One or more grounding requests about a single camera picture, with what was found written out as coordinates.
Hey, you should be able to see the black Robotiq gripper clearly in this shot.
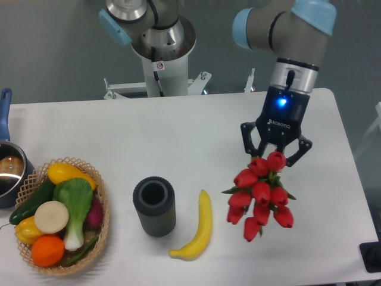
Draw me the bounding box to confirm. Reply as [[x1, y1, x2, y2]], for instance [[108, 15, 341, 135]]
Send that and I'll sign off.
[[240, 86, 313, 167]]

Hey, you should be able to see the red tulip bouquet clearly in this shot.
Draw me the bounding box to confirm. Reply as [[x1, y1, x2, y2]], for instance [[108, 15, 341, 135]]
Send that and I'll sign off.
[[223, 151, 296, 242]]

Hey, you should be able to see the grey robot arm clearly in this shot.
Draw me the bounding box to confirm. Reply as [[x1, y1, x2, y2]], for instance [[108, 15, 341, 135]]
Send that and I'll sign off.
[[98, 1, 336, 166]]

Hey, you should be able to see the yellow banana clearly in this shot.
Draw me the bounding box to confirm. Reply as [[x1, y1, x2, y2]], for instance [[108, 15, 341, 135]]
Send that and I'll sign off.
[[168, 189, 213, 261]]

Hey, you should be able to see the dark grey ribbed vase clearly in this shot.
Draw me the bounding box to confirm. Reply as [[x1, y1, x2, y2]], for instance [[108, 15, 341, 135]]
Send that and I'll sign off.
[[133, 176, 176, 237]]

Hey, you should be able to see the black device at edge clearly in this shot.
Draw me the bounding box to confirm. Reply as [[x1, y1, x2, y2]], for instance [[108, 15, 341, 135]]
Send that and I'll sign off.
[[359, 241, 380, 273]]

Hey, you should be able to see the purple sweet potato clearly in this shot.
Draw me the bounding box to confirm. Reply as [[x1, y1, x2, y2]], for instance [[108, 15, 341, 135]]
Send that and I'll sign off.
[[86, 196, 104, 228]]

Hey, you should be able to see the green bok choy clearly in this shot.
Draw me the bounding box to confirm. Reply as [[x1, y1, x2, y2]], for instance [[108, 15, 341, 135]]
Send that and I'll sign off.
[[53, 178, 93, 251]]

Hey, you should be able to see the green bean pod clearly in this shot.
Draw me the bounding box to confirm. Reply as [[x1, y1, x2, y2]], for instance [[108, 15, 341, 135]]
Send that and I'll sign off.
[[63, 237, 98, 267]]

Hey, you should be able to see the yellow squash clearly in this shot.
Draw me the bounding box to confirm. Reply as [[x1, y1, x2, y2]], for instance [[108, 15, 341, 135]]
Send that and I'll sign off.
[[47, 163, 96, 191]]

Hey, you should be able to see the woven wicker basket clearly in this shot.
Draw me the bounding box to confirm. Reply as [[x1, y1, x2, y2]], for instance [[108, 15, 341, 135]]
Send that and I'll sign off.
[[15, 157, 110, 276]]

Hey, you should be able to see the green cucumber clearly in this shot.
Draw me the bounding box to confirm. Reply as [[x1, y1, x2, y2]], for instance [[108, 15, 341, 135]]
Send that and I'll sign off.
[[9, 178, 55, 225]]

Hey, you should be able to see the white round radish slice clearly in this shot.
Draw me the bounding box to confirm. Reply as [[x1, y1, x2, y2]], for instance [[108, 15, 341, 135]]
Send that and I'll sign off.
[[34, 201, 69, 234]]

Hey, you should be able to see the orange fruit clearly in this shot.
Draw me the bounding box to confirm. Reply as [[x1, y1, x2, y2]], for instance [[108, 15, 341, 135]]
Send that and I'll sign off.
[[32, 235, 65, 267]]

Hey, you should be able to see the yellow bell pepper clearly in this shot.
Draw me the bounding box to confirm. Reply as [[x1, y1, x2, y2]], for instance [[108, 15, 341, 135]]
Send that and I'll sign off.
[[15, 216, 44, 245]]

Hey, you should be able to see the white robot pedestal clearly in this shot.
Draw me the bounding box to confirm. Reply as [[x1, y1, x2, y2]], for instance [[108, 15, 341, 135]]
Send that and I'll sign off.
[[103, 53, 257, 100]]

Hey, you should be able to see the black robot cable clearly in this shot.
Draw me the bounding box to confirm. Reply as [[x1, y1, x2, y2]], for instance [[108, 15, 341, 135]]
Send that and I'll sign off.
[[150, 46, 165, 98]]

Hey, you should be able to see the blue handled saucepan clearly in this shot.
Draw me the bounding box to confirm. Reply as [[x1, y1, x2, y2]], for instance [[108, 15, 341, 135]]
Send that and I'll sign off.
[[1, 88, 34, 209]]

